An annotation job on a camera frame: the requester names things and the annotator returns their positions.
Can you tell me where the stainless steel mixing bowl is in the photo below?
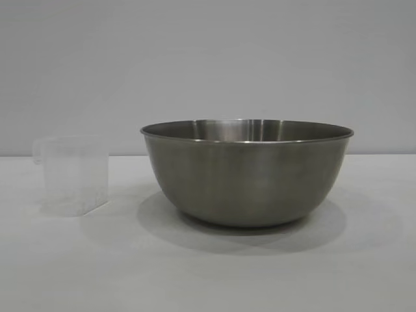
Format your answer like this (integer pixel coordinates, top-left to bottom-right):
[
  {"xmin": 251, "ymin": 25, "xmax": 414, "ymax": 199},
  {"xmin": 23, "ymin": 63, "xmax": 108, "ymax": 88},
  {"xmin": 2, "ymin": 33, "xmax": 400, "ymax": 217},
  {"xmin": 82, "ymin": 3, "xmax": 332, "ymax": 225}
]
[{"xmin": 140, "ymin": 118, "xmax": 356, "ymax": 228}]

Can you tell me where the clear plastic measuring cup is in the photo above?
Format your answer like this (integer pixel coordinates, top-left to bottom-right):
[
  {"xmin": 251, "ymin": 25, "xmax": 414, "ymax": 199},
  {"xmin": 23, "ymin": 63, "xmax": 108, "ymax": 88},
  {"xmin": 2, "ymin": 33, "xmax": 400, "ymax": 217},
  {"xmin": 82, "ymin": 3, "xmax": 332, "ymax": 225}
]
[{"xmin": 33, "ymin": 135, "xmax": 110, "ymax": 217}]

